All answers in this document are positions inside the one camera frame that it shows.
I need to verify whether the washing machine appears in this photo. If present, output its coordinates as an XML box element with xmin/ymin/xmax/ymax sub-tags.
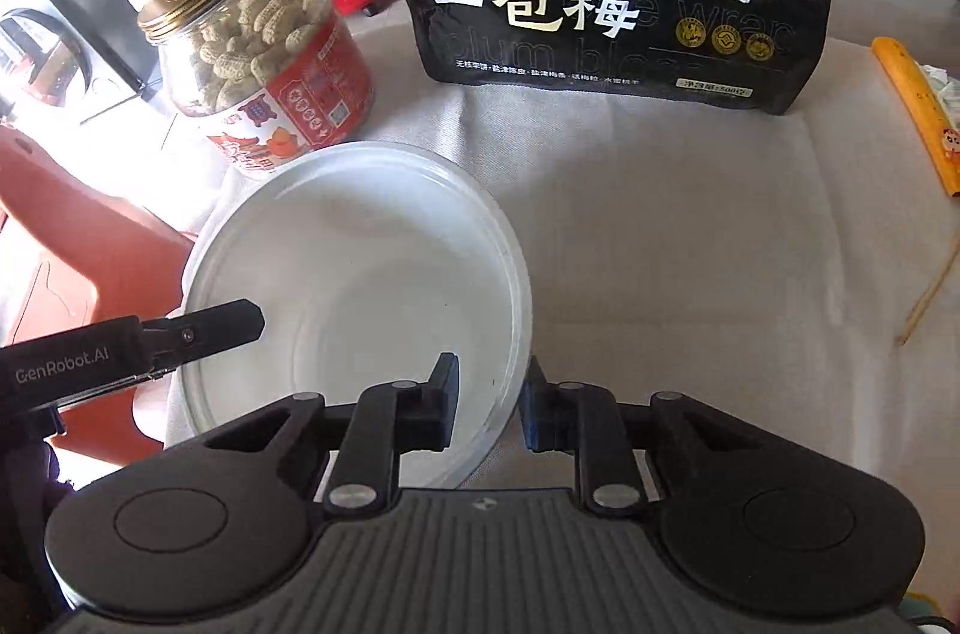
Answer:
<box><xmin>2</xmin><ymin>0</ymin><xmax>158</xmax><ymax>118</ymax></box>

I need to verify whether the white plastic bowl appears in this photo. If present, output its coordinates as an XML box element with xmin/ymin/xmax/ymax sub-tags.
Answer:
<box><xmin>169</xmin><ymin>141</ymin><xmax>532</xmax><ymax>488</ymax></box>

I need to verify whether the peanut jar with gold lid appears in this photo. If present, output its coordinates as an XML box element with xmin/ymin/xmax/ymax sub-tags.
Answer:
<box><xmin>137</xmin><ymin>0</ymin><xmax>374</xmax><ymax>175</ymax></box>

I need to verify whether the orange chair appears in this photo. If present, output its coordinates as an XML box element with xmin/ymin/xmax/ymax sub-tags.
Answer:
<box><xmin>0</xmin><ymin>123</ymin><xmax>197</xmax><ymax>463</ymax></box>

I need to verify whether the white fringed table cloth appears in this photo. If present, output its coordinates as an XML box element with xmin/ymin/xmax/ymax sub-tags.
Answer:
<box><xmin>164</xmin><ymin>24</ymin><xmax>960</xmax><ymax>605</ymax></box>

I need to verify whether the wooden stick with red tip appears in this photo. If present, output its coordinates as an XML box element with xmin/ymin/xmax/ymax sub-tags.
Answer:
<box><xmin>895</xmin><ymin>237</ymin><xmax>960</xmax><ymax>346</ymax></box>

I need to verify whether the orange cartoon chopstick sleeve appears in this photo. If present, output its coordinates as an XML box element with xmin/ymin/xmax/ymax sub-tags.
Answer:
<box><xmin>871</xmin><ymin>37</ymin><xmax>958</xmax><ymax>198</ymax></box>

